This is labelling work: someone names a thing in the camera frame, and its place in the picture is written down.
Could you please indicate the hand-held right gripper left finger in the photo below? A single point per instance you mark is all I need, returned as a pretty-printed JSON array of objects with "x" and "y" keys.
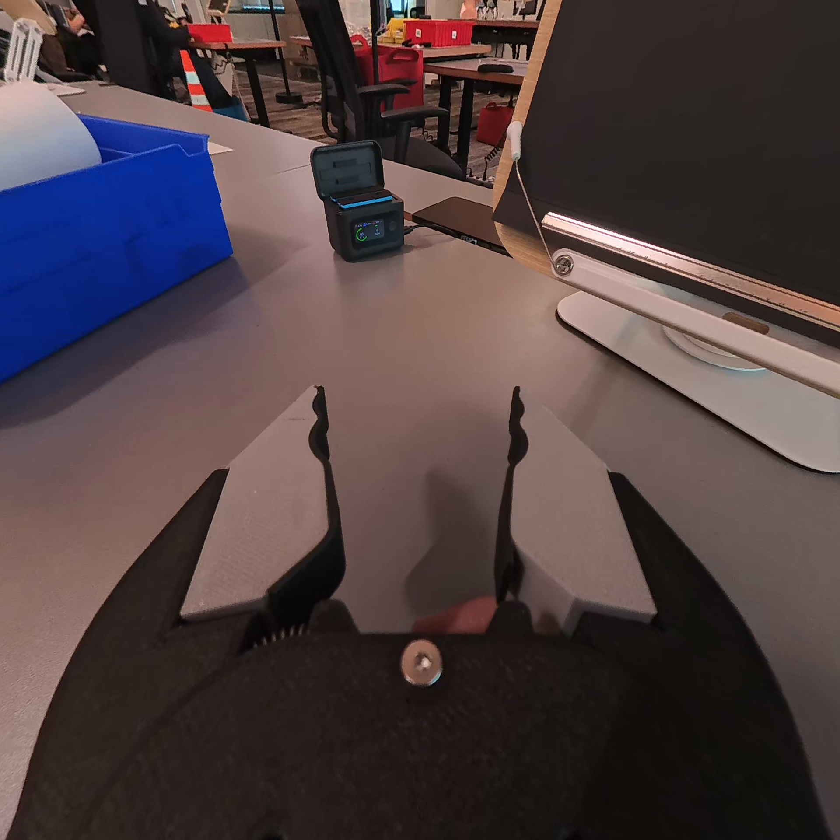
[{"x": 269, "y": 525}]

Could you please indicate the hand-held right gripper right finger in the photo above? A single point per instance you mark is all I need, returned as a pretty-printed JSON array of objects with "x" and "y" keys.
[{"x": 577, "y": 525}]

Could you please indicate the black battery charging case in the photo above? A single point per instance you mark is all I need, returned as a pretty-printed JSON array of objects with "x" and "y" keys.
[{"x": 364, "y": 226}]

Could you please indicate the blue plastic bin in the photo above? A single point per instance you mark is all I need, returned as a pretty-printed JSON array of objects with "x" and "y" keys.
[{"x": 98, "y": 249}]

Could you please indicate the black flat device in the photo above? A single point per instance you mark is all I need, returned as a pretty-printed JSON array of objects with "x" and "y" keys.
[{"x": 459, "y": 213}]

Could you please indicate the black board on white stand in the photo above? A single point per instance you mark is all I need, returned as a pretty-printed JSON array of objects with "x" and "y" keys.
[{"x": 689, "y": 131}]

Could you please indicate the orange traffic cone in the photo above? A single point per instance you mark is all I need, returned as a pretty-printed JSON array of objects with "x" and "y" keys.
[{"x": 197, "y": 82}]

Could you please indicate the black office chair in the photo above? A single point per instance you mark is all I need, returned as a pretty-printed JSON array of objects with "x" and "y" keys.
[{"x": 341, "y": 79}]

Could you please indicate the red plastic tote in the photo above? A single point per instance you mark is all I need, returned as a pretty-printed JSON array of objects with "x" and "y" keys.
[{"x": 400, "y": 72}]

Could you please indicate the wood-edged office desk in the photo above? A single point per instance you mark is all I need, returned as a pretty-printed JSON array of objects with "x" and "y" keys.
[
  {"x": 236, "y": 44},
  {"x": 453, "y": 69}
]

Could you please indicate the white lattice stand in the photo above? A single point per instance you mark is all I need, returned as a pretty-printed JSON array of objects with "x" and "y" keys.
[{"x": 23, "y": 49}]

